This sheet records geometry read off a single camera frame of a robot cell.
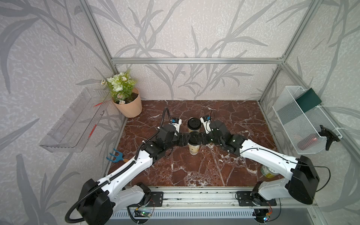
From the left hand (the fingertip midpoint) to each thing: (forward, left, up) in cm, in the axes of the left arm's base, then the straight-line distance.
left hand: (187, 135), depth 78 cm
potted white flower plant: (+33, +45, 0) cm, 55 cm away
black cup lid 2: (-3, -3, +1) cm, 5 cm away
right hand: (+2, -6, 0) cm, 7 cm away
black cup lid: (+9, -4, -1) cm, 10 cm away
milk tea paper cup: (+5, -2, -4) cm, 7 cm away
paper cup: (-4, -4, -10) cm, 12 cm away
